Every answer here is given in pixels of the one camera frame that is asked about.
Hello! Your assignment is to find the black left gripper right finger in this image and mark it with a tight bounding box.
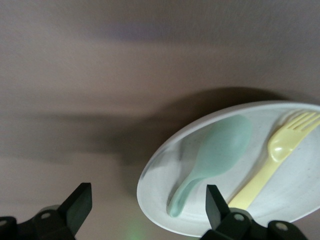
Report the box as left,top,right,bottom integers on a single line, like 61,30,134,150
201,184,307,240

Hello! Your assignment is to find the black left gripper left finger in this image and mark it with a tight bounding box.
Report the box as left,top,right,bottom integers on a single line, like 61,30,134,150
0,182,94,240

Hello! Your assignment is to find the yellow plastic fork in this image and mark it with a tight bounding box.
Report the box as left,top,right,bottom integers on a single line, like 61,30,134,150
227,111,318,210

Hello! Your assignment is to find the white round plate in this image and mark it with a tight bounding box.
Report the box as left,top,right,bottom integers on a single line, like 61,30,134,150
136,100,320,238

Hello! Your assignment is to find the mint green plastic spoon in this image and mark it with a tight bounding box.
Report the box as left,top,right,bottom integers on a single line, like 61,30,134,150
166,114,253,218

